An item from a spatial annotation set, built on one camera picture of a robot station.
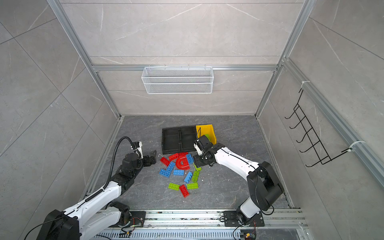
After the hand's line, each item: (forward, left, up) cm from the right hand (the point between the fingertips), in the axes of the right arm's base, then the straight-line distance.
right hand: (198, 160), depth 87 cm
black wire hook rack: (-1, -52, +24) cm, 58 cm away
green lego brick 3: (-13, +3, -6) cm, 15 cm away
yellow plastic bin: (+28, -3, -6) cm, 29 cm away
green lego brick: (-6, +2, -9) cm, 11 cm away
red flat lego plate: (+3, +21, -5) cm, 22 cm away
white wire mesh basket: (+49, +12, +23) cm, 56 cm away
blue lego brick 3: (-8, +6, -5) cm, 12 cm away
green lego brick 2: (-13, +15, -6) cm, 21 cm away
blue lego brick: (-5, +21, -5) cm, 22 cm away
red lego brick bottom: (-16, +8, -6) cm, 19 cm away
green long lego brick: (-3, 0, -6) cm, 6 cm away
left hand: (+5, +29, +7) cm, 30 cm away
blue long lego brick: (-1, +17, -5) cm, 18 cm away
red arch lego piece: (+2, +10, -6) cm, 12 cm away
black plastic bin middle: (+21, +7, -5) cm, 22 cm away
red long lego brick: (+5, +16, -5) cm, 17 cm away
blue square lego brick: (+5, +5, -6) cm, 9 cm away
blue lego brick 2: (-5, +12, -5) cm, 14 cm away
